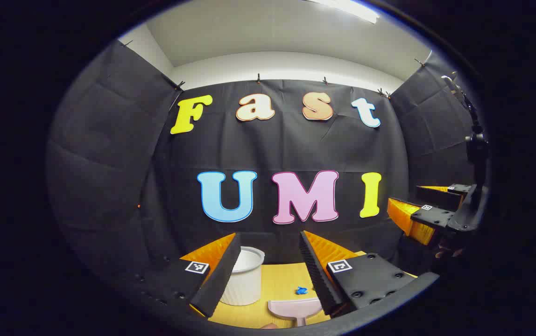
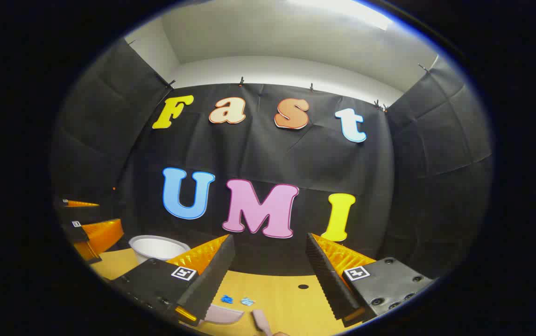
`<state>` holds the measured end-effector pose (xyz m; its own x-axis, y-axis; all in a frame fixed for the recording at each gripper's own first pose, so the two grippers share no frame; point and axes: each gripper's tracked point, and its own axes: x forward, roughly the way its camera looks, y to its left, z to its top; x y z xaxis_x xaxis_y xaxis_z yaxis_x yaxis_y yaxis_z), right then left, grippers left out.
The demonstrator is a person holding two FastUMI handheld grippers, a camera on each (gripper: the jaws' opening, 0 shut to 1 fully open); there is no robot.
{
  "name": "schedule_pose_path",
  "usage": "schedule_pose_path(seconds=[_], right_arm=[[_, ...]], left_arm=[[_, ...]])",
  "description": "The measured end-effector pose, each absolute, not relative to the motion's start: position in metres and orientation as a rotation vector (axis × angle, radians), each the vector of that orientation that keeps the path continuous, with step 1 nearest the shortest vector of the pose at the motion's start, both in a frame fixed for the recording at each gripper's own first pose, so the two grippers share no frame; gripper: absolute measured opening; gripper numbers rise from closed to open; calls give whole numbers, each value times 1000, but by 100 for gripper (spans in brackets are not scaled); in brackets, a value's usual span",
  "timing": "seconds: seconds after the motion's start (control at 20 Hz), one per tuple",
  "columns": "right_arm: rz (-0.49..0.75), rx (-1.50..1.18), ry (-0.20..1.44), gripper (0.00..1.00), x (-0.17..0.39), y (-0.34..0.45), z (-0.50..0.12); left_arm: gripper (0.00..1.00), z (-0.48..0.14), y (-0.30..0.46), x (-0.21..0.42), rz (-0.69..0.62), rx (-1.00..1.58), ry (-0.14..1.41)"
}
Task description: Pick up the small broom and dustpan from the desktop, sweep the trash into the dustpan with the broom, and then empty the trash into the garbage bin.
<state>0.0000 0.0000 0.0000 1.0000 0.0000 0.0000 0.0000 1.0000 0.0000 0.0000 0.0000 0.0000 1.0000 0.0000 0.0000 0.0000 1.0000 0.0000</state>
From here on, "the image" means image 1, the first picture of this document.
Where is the wooden desktop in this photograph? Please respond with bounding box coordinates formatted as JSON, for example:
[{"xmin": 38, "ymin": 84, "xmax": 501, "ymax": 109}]
[{"xmin": 189, "ymin": 251, "xmax": 418, "ymax": 329}]

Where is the white ribbed garbage bin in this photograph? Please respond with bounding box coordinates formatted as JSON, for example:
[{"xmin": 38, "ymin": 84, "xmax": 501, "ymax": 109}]
[{"xmin": 220, "ymin": 246, "xmax": 266, "ymax": 307}]

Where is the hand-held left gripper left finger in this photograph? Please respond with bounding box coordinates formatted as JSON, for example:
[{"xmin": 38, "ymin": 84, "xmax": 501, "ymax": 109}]
[{"xmin": 135, "ymin": 232, "xmax": 242, "ymax": 319}]

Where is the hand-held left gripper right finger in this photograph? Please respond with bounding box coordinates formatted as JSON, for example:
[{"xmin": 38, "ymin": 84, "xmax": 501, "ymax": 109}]
[{"xmin": 299, "ymin": 230, "xmax": 418, "ymax": 317}]

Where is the mauve plastic dustpan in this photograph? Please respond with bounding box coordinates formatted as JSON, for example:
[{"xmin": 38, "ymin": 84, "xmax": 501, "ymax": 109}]
[{"xmin": 268, "ymin": 298, "xmax": 323, "ymax": 327}]

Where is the ceiling strip light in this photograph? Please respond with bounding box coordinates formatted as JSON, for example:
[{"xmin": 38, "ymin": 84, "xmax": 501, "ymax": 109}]
[{"xmin": 305, "ymin": 0, "xmax": 381, "ymax": 24}]

